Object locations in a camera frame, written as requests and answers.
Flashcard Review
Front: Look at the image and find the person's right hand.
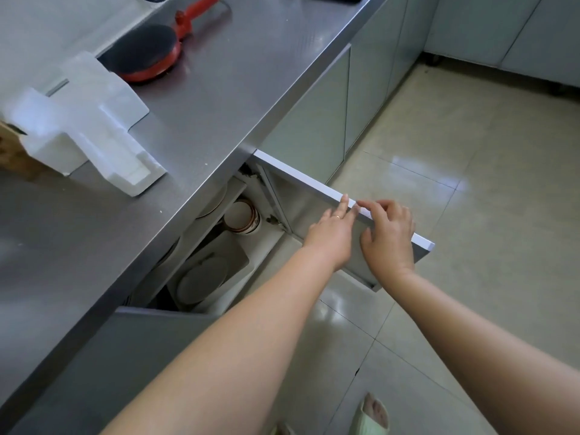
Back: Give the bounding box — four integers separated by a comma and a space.
357, 199, 417, 279

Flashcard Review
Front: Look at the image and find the person's left hand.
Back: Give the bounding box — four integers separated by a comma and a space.
302, 194, 361, 272

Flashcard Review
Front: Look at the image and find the grey cabinet door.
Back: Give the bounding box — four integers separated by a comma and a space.
252, 149, 436, 293
260, 44, 352, 178
344, 0, 409, 153
386, 0, 441, 96
13, 307, 219, 435

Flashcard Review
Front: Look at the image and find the person's left forearm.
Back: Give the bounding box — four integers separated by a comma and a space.
100, 246, 346, 435

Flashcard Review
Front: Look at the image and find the person's right forearm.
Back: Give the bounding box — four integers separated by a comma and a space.
389, 266, 580, 435

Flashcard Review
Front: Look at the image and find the stack of white bowls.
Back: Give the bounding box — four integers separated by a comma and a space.
223, 198, 262, 236

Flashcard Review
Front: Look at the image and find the white plate standing upright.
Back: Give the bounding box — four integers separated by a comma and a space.
195, 180, 228, 219

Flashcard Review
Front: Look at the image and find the white round plate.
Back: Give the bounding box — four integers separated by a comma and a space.
176, 255, 230, 307

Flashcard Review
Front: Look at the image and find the pale green slipper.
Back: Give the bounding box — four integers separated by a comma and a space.
355, 392, 391, 435

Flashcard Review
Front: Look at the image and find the grey cabinet on casters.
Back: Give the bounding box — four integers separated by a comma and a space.
423, 0, 580, 95

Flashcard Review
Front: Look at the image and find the red electric crepe pan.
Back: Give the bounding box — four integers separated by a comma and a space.
110, 0, 227, 84

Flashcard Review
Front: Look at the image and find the white foam packaging piece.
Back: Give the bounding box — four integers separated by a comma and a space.
8, 51, 169, 198

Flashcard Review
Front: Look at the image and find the brown cardboard box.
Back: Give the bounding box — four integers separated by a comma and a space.
0, 120, 51, 178

